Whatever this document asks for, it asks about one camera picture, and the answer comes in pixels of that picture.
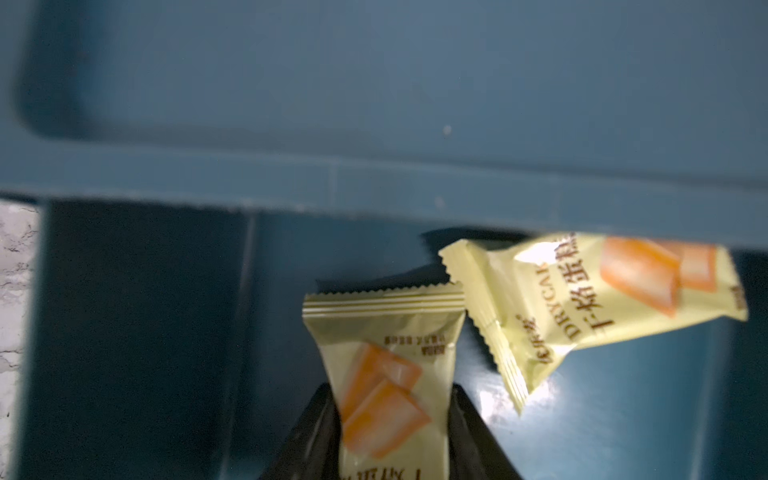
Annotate dark teal drawer cabinet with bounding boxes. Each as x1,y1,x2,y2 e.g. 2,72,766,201
1,1,767,249

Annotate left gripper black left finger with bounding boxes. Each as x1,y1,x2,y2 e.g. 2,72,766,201
259,383,341,480

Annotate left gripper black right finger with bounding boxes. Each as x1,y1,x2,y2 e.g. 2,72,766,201
448,383,522,480

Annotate dark teal top drawer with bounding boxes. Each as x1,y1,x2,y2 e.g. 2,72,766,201
11,202,767,479

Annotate yellow cookie packet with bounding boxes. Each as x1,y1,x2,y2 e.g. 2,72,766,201
439,232,748,410
302,283,466,480

